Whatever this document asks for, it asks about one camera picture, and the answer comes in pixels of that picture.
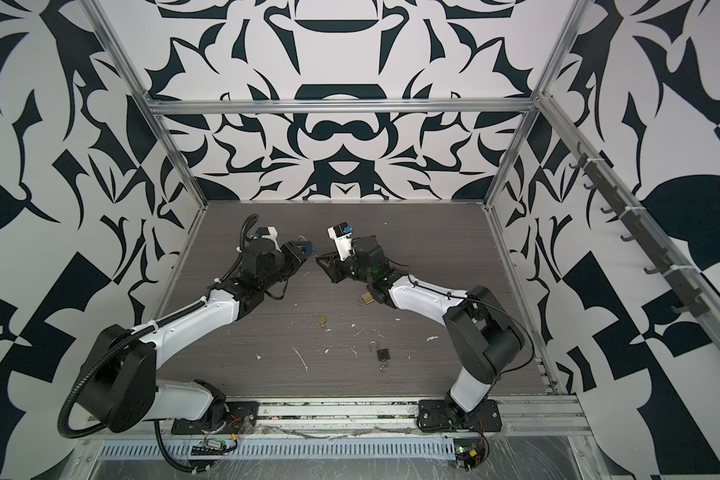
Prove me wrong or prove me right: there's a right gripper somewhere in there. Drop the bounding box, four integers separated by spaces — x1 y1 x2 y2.
316 249 376 288

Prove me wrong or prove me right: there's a blue padlock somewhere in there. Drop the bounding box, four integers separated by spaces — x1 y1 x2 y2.
296 238 316 257

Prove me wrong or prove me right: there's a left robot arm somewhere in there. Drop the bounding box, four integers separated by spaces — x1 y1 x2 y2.
57 214 314 439

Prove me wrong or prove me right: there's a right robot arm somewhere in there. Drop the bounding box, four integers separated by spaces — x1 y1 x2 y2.
316 236 526 414

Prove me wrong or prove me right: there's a black padlock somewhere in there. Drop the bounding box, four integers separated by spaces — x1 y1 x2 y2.
369 340 391 373

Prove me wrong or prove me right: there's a left circuit board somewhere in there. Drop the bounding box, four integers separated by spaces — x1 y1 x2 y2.
190 436 238 457

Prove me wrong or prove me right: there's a circuit board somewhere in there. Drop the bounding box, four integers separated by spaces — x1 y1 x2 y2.
190 436 238 457
455 441 489 470

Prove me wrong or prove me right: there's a right circuit board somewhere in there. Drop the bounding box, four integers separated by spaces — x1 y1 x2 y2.
455 441 489 470

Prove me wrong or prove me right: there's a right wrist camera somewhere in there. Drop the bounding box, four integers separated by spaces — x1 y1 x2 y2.
327 222 353 261

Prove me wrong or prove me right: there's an aluminium front rail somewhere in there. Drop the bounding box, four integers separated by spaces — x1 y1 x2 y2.
80 394 593 440

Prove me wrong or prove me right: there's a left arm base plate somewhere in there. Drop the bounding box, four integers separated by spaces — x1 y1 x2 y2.
171 400 260 435

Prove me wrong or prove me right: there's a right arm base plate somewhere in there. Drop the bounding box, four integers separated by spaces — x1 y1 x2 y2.
416 399 503 433

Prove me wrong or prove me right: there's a white cable duct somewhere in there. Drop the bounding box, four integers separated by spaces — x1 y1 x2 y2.
98 437 457 461

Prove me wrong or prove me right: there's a black corrugated cable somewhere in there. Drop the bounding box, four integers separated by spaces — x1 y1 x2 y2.
152 419 217 474

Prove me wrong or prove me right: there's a wall hook rack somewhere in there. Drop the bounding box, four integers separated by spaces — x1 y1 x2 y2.
572 152 711 318

